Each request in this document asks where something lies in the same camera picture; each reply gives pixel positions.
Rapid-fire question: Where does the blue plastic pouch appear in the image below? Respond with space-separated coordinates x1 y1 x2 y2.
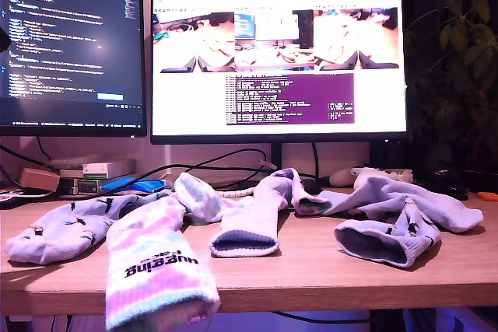
99 176 174 195

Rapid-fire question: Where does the white spiral cable wrap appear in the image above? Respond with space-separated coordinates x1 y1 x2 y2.
216 187 256 198

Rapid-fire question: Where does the white game controller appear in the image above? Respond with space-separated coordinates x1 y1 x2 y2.
351 166 414 184

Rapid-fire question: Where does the blue bird print sock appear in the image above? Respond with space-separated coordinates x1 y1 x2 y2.
5 193 149 266
333 195 443 269

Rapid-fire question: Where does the white box with green label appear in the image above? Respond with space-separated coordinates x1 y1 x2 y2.
82 160 137 180

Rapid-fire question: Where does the black under-table cable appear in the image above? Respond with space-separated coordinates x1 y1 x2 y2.
272 310 373 325

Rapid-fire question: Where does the black desk cable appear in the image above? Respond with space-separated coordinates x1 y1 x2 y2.
58 148 273 199
177 166 324 193

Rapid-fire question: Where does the small green white box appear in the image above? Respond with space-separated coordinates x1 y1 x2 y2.
58 178 103 196

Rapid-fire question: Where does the black monitor cable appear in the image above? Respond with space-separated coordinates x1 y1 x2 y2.
310 142 321 190

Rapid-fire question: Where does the green leafy houseplant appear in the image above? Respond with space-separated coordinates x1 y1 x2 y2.
404 0 498 177

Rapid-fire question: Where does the monitor with dark code screen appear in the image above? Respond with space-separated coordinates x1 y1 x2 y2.
0 0 148 138

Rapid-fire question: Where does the black pad with stickers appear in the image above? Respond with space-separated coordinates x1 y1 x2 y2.
0 187 55 209

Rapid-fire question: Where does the monitor with bright white screen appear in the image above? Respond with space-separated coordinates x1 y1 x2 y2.
149 0 409 173

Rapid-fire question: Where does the white oval device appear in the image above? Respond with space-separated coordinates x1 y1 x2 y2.
328 168 357 187

